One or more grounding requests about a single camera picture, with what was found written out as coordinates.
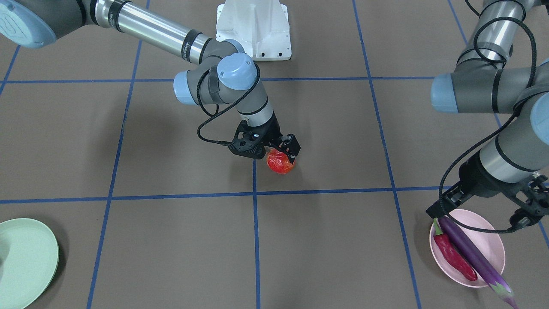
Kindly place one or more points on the red chili pepper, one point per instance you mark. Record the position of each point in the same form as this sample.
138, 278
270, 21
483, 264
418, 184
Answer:
451, 255

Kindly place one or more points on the purple eggplant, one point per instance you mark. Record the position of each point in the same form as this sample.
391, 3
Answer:
476, 259

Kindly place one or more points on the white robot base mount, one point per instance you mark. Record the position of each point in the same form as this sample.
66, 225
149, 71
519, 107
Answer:
261, 27

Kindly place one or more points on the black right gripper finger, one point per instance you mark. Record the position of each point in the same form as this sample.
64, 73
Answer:
288, 145

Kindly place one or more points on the pink plate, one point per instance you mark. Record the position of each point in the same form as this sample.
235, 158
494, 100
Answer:
490, 244

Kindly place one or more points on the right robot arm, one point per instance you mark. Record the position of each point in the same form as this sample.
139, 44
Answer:
224, 75

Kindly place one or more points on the green plate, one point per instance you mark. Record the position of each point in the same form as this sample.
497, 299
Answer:
29, 258

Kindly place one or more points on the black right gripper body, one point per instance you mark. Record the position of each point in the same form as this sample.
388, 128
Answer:
272, 129

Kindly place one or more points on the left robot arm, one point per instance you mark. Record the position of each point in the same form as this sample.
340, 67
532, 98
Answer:
497, 73

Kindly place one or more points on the red pomegranate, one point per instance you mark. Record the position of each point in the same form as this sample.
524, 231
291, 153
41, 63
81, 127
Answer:
278, 162

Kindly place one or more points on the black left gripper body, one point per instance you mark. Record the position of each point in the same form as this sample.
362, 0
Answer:
481, 174

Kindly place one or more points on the brown table mat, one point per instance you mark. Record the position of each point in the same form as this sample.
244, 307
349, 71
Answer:
95, 145

